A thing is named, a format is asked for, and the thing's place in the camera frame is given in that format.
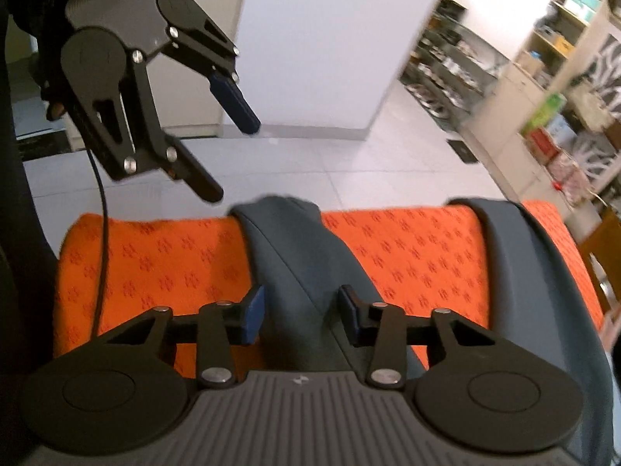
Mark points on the wooden chair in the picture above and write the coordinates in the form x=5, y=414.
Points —
x=606, y=238

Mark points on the grey metal shelf rack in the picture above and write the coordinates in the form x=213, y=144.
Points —
x=446, y=68

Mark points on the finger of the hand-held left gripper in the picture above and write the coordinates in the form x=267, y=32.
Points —
x=233, y=99
x=199, y=179

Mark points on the person's left hand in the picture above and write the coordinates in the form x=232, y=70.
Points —
x=51, y=82

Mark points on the person's dark clothing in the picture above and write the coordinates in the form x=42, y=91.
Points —
x=14, y=204

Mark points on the grey pants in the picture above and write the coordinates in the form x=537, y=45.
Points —
x=301, y=262

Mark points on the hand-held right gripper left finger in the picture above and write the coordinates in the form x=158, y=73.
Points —
x=254, y=315

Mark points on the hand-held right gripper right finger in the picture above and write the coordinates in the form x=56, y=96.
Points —
x=350, y=313

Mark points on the pink checkered bag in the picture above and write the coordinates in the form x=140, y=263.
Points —
x=567, y=174

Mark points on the dark floor mat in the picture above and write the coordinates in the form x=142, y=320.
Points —
x=43, y=143
x=461, y=151

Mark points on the orange patterned table mat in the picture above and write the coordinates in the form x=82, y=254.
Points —
x=145, y=262

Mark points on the red box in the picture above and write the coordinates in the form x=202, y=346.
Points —
x=541, y=143

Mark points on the green package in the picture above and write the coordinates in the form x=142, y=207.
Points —
x=543, y=114

